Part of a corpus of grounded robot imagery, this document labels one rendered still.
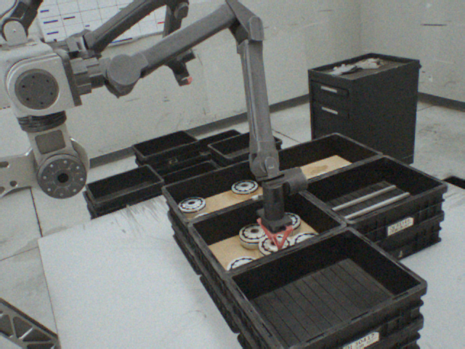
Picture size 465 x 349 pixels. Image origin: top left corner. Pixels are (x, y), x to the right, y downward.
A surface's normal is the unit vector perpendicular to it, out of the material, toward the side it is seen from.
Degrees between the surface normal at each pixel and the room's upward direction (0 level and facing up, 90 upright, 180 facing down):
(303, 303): 0
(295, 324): 0
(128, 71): 63
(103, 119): 90
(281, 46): 90
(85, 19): 90
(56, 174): 90
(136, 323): 0
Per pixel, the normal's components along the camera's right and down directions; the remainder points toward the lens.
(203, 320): -0.12, -0.89
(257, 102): 0.31, -0.11
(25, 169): 0.47, 0.34
